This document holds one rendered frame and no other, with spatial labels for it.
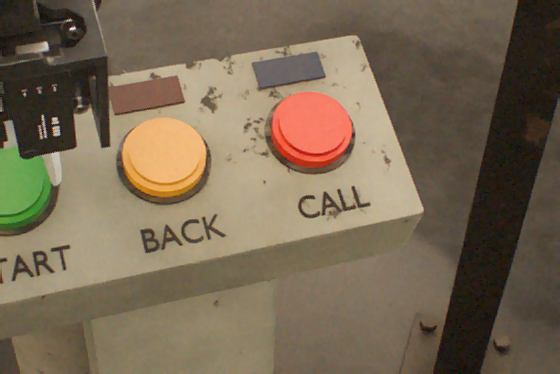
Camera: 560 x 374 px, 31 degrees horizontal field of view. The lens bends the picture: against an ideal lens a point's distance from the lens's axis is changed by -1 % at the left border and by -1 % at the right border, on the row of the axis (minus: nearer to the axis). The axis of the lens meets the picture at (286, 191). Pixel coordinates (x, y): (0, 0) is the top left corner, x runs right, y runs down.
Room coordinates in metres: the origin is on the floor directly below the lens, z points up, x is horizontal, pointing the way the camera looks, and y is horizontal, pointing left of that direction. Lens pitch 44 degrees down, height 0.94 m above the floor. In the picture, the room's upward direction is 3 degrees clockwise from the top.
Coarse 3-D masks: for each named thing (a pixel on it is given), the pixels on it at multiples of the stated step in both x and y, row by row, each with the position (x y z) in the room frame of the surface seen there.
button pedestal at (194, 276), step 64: (192, 64) 0.42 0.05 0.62; (128, 128) 0.38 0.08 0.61; (256, 128) 0.39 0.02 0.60; (384, 128) 0.40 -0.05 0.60; (64, 192) 0.34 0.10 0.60; (128, 192) 0.34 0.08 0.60; (192, 192) 0.35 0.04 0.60; (256, 192) 0.35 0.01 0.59; (320, 192) 0.36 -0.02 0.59; (384, 192) 0.36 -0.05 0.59; (0, 256) 0.31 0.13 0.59; (64, 256) 0.31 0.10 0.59; (128, 256) 0.31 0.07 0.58; (192, 256) 0.32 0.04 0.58; (256, 256) 0.33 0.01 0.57; (320, 256) 0.35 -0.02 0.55; (0, 320) 0.29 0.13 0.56; (64, 320) 0.31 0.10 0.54; (128, 320) 0.32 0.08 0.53; (192, 320) 0.33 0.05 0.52; (256, 320) 0.34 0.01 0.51
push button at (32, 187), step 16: (0, 160) 0.34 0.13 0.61; (16, 160) 0.34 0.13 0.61; (32, 160) 0.35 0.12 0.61; (0, 176) 0.34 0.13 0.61; (16, 176) 0.34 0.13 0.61; (32, 176) 0.34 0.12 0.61; (48, 176) 0.34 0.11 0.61; (0, 192) 0.33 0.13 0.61; (16, 192) 0.33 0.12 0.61; (32, 192) 0.33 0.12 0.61; (48, 192) 0.33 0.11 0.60; (0, 208) 0.32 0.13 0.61; (16, 208) 0.32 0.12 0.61; (32, 208) 0.32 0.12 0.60; (0, 224) 0.32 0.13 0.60; (16, 224) 0.32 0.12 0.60
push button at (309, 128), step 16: (304, 96) 0.40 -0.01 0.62; (320, 96) 0.40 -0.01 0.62; (288, 112) 0.39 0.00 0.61; (304, 112) 0.39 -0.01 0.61; (320, 112) 0.39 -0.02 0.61; (336, 112) 0.39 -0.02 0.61; (272, 128) 0.38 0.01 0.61; (288, 128) 0.38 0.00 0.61; (304, 128) 0.38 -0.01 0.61; (320, 128) 0.38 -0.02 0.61; (336, 128) 0.38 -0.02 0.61; (288, 144) 0.37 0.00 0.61; (304, 144) 0.37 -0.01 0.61; (320, 144) 0.37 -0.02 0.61; (336, 144) 0.38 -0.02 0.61; (304, 160) 0.37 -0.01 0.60; (320, 160) 0.37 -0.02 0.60
